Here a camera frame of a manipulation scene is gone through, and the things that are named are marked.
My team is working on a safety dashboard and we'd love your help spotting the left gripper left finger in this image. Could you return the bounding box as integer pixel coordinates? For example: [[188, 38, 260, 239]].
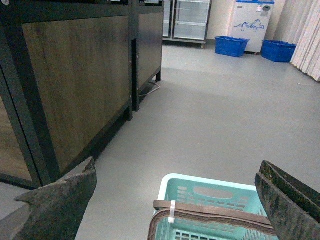
[[13, 157, 97, 240]]

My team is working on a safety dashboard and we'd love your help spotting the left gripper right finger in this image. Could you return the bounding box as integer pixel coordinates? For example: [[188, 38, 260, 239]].
[[255, 160, 320, 240]]

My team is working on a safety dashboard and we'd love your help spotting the brown basket handle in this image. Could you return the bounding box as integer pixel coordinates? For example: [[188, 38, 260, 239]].
[[147, 200, 277, 240]]

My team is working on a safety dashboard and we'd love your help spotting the light blue plastic basket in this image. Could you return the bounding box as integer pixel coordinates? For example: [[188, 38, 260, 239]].
[[154, 173, 277, 240]]

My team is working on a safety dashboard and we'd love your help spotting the white zip tie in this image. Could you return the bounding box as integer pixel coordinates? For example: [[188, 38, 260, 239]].
[[168, 200, 176, 224]]

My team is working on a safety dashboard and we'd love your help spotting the wooden display stand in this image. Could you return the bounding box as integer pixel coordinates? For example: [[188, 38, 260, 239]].
[[128, 0, 164, 112], [0, 0, 132, 189]]

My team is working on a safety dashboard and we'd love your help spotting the blue plastic crate right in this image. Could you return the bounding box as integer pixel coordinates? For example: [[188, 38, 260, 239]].
[[261, 40, 297, 63]]

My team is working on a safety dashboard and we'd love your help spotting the blue plastic crate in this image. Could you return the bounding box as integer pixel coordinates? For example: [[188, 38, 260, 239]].
[[215, 36, 250, 58], [261, 40, 297, 63]]

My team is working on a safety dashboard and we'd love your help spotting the blue plastic crate left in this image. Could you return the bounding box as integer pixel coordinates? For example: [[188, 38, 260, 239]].
[[215, 36, 250, 58]]

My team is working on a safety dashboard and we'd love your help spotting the beige curtain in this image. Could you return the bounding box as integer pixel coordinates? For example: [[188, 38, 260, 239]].
[[273, 0, 320, 83]]

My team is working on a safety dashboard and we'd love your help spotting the white chest freezer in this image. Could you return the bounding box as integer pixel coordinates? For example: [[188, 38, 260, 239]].
[[227, 0, 275, 54]]

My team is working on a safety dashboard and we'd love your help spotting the glass door refrigerator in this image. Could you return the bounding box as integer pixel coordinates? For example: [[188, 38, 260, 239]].
[[162, 0, 212, 49]]

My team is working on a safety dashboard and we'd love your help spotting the white floor cable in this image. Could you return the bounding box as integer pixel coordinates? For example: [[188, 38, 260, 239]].
[[138, 81, 161, 97]]

